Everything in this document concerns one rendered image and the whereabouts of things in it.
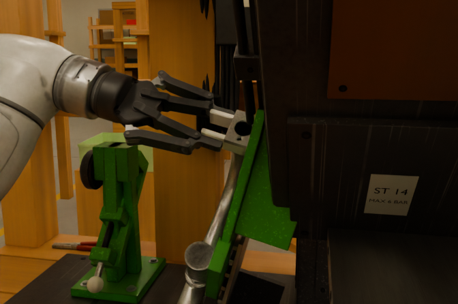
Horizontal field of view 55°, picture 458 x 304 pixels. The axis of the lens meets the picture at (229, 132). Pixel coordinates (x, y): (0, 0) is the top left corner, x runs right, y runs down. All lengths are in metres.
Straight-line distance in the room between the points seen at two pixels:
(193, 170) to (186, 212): 0.10
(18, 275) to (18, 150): 0.43
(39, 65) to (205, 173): 0.41
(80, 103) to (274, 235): 0.34
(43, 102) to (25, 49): 0.08
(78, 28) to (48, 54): 11.01
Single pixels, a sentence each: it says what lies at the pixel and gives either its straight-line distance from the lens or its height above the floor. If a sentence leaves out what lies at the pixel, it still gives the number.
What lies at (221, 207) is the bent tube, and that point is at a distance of 0.70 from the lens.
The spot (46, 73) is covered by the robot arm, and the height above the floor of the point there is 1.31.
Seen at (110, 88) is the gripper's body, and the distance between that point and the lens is 0.66.
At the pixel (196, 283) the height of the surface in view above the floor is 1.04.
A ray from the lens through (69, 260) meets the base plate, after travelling 1.03.
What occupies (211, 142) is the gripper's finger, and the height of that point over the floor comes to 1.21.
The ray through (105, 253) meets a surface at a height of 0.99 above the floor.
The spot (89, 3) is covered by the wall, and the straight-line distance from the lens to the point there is 11.63.
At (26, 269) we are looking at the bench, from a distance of 1.07.
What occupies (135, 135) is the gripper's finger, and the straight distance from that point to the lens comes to 0.63.
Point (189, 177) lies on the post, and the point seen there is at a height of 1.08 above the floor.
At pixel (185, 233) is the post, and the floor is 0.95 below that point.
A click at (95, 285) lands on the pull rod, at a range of 0.81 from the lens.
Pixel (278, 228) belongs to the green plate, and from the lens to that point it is 0.54.
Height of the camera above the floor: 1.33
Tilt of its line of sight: 10 degrees down
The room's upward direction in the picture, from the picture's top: straight up
